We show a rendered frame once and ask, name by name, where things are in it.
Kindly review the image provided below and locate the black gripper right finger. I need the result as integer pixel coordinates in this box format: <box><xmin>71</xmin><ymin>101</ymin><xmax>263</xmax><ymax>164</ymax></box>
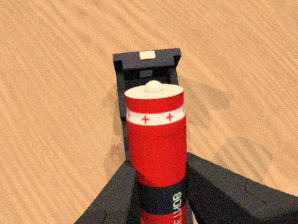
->
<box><xmin>186</xmin><ymin>152</ymin><xmax>298</xmax><ymax>224</ymax></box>

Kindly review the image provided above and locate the red battery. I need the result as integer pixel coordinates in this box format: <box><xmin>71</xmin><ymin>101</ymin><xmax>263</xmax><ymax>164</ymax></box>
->
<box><xmin>125</xmin><ymin>81</ymin><xmax>188</xmax><ymax>224</ymax></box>

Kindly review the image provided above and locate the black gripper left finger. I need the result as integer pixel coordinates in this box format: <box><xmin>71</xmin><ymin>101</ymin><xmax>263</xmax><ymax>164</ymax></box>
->
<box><xmin>74</xmin><ymin>160</ymin><xmax>141</xmax><ymax>224</ymax></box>

